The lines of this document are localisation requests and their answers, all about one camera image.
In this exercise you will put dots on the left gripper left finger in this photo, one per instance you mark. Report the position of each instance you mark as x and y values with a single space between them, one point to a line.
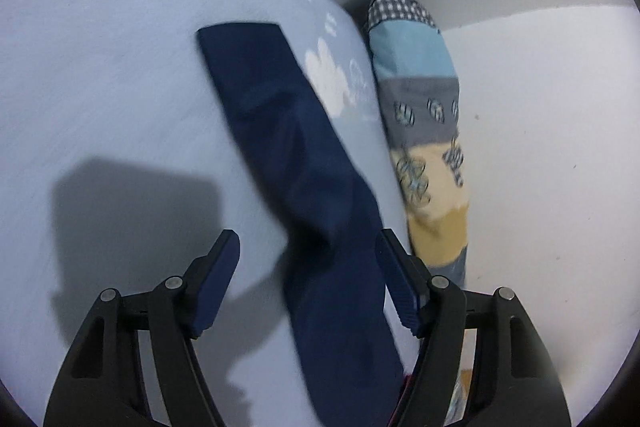
100 382

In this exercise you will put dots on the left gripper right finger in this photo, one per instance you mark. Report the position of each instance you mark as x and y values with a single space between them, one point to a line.
513 380

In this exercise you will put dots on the navy blue jacket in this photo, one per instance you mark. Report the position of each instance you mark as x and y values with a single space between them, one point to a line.
332 285

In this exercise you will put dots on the light blue cloud bedsheet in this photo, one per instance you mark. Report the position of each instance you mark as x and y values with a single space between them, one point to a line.
118 168

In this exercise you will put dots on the long patchwork striped pillow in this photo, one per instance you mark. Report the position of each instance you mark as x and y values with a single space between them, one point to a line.
418 92

